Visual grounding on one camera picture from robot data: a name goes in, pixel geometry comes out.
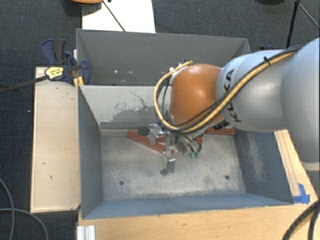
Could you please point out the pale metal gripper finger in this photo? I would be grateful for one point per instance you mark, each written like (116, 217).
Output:
(172, 166)
(165, 164)

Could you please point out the red-brown flat block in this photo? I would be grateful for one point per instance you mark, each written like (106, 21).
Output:
(142, 139)
(226, 132)
(199, 140)

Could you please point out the grey metal bin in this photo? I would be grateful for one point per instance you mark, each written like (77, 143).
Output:
(140, 169)

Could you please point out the pale wood board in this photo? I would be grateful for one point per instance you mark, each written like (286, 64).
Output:
(56, 146)

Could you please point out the black cylinder on white bracket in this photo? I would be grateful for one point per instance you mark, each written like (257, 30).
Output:
(221, 126)

